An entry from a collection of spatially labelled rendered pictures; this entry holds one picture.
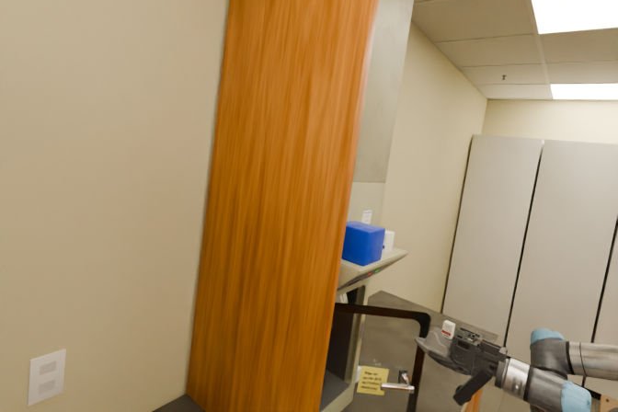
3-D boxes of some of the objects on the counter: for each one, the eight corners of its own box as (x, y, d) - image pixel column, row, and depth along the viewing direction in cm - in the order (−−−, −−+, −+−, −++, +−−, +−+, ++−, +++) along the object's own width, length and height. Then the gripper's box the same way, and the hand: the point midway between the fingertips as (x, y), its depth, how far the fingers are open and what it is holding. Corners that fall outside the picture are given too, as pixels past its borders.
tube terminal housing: (234, 406, 109) (263, 168, 103) (298, 365, 135) (325, 172, 129) (292, 457, 94) (331, 181, 88) (352, 399, 120) (385, 182, 114)
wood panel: (186, 393, 112) (235, -52, 101) (193, 389, 115) (243, -46, 103) (299, 501, 83) (388, -111, 71) (307, 493, 85) (394, -102, 74)
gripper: (510, 345, 83) (424, 311, 95) (505, 360, 75) (412, 321, 88) (504, 378, 83) (419, 340, 96) (497, 396, 76) (406, 352, 89)
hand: (418, 343), depth 92 cm, fingers closed
